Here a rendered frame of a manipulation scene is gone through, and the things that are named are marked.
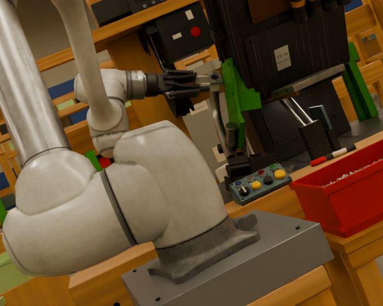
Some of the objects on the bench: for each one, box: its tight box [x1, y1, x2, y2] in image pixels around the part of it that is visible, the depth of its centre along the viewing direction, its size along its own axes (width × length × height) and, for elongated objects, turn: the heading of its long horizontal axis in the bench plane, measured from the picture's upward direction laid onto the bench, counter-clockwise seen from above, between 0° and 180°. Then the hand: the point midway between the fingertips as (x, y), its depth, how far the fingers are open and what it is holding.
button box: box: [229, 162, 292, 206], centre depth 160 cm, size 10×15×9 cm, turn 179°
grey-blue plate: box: [308, 105, 342, 151], centre depth 178 cm, size 10×2×14 cm, turn 89°
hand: (208, 83), depth 189 cm, fingers closed on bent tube, 3 cm apart
